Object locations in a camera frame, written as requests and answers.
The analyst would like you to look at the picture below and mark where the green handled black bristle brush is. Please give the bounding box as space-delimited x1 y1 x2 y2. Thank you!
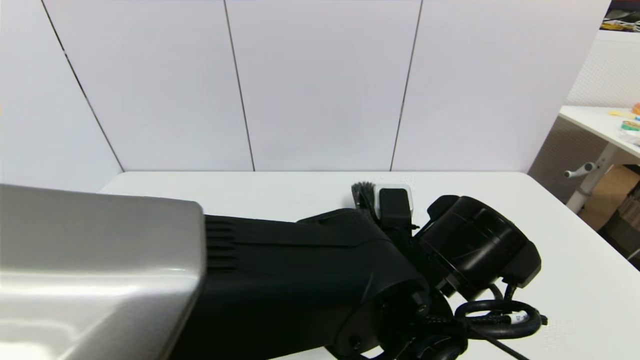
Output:
351 181 377 214

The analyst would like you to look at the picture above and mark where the white table leg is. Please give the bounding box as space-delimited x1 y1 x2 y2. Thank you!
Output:
566 144 620 214

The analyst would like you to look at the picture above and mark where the white background table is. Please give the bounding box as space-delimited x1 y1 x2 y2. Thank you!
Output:
558 105 640 161

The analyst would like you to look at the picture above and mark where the brown cardboard box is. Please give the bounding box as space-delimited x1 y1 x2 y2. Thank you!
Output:
581 164 640 232

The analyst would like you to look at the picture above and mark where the white perforated partition panel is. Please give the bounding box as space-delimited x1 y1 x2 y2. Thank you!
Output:
565 30 640 109

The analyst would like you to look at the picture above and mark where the yellow and white clutter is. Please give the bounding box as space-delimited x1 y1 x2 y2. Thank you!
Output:
602 17 640 33

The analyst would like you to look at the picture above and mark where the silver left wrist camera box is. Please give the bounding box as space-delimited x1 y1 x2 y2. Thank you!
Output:
375 184 415 222

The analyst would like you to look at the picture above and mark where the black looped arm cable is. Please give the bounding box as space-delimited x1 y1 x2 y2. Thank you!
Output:
430 281 549 360

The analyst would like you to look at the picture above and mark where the thin black wire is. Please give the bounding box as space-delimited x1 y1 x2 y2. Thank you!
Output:
472 334 532 360

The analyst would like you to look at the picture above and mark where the grey table crank handle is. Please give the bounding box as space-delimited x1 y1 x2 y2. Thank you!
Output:
563 162 598 180

